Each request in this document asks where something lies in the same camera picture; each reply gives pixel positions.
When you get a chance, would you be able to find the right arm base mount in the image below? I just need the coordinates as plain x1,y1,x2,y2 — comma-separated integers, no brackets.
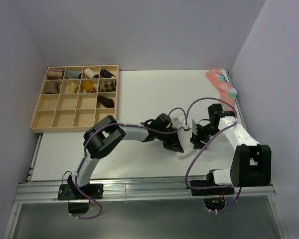
186,179,235,212

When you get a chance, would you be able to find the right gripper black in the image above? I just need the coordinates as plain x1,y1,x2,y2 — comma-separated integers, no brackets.
190,123,221,150

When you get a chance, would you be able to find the beige rolled sock purple band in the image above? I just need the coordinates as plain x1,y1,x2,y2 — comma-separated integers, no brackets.
47,69,64,80

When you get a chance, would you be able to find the white sock pair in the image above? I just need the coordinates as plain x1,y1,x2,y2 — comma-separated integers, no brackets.
175,130,196,159

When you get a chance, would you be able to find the pale yellow rolled sock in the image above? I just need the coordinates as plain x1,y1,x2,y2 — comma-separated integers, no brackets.
69,82,79,94

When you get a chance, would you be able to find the black white striped rolled sock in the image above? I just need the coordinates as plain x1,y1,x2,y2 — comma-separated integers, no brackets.
100,69,115,79

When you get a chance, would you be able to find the aluminium rail frame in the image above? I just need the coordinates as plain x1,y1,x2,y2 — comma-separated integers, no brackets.
4,69,291,239

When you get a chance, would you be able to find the pink patterned sock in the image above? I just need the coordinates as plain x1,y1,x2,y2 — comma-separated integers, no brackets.
205,69,237,106

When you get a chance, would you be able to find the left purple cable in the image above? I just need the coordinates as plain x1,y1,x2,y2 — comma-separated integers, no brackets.
72,107,187,221

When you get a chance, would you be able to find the wooden compartment tray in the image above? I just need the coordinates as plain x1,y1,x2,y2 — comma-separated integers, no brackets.
30,65,120,133

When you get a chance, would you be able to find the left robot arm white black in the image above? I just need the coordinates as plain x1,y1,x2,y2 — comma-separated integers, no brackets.
67,113,184,199

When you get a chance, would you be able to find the mustard orange rolled sock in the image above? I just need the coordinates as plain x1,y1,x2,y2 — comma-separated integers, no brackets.
83,81,96,93

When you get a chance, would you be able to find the white brown rolled sock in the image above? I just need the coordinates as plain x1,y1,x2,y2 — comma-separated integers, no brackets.
84,68,99,79

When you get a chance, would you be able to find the grey blue rolled sock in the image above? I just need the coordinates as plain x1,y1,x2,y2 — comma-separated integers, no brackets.
65,70,82,79

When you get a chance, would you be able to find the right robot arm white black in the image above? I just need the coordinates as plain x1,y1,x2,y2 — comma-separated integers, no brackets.
190,104,272,194

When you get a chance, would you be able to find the checkered brown rolled sock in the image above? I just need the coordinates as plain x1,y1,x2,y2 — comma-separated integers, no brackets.
99,81,117,93

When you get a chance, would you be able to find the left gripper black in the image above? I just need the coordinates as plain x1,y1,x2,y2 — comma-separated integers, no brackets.
156,128,183,154

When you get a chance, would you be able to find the brown grey rolled sock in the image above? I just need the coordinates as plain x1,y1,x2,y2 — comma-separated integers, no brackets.
46,81,60,94

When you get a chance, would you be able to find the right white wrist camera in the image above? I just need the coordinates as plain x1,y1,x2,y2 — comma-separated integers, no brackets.
182,118,197,134

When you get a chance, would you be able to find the dark brown rolled sock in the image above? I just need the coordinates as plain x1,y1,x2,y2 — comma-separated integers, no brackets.
97,95,115,108

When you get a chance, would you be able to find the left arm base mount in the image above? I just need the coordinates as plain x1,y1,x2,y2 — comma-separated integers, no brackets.
57,184,104,214

